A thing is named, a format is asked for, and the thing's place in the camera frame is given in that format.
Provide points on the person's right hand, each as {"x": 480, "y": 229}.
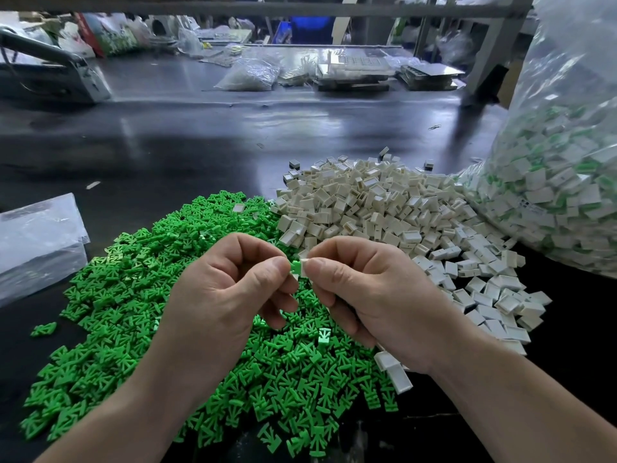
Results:
{"x": 386, "y": 299}

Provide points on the small green plastic part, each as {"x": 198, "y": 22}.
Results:
{"x": 43, "y": 330}

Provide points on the person's right forearm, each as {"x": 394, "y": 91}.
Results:
{"x": 521, "y": 410}

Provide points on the small clear bag of parts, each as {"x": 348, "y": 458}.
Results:
{"x": 249, "y": 74}

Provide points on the pile of green plastic clips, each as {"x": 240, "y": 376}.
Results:
{"x": 130, "y": 275}

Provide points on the grey heat sealer machine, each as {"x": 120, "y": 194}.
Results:
{"x": 53, "y": 77}

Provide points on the clear plastic bag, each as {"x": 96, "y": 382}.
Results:
{"x": 564, "y": 178}

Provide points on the person's left hand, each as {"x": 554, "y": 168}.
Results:
{"x": 222, "y": 303}

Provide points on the blue crate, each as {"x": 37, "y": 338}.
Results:
{"x": 310, "y": 30}

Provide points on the grey metal slanted post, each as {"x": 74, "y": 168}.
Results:
{"x": 501, "y": 41}

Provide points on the pile of white plastic caps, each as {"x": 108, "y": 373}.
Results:
{"x": 405, "y": 202}

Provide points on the white and green part being assembled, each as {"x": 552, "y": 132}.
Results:
{"x": 298, "y": 268}

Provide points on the stack of clear flat bags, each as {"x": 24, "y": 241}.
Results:
{"x": 40, "y": 246}

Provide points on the grey metal horizontal bar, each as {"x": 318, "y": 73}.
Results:
{"x": 289, "y": 9}

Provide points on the person's left forearm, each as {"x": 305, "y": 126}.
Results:
{"x": 101, "y": 419}

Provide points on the dark flat tray stack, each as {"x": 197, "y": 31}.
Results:
{"x": 432, "y": 75}

